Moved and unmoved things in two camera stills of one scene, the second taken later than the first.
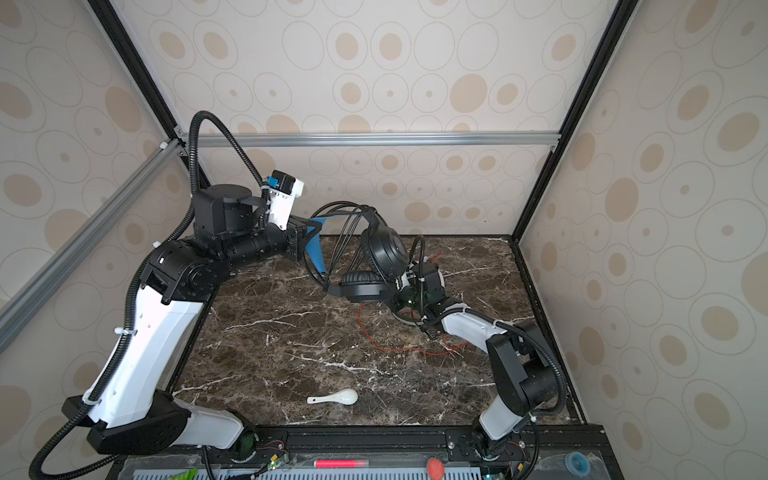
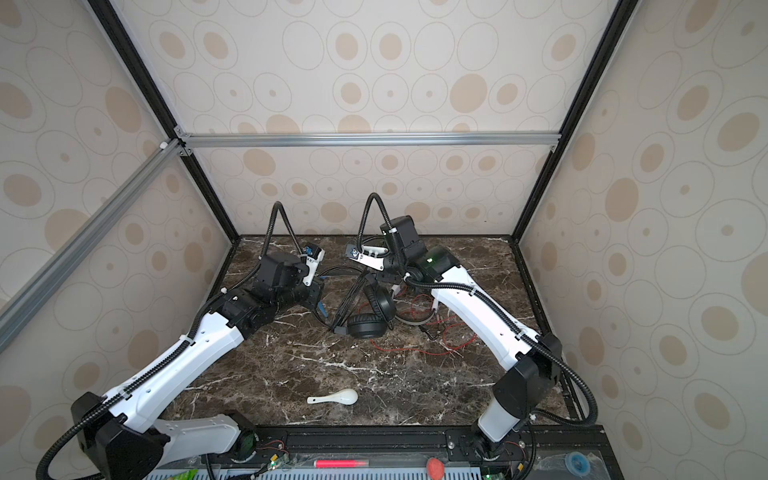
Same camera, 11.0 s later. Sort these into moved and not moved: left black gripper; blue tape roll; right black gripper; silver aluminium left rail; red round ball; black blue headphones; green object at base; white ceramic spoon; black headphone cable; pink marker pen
Moved: left black gripper; right black gripper; black headphone cable; black blue headphones
Not moved: green object at base; red round ball; silver aluminium left rail; pink marker pen; blue tape roll; white ceramic spoon
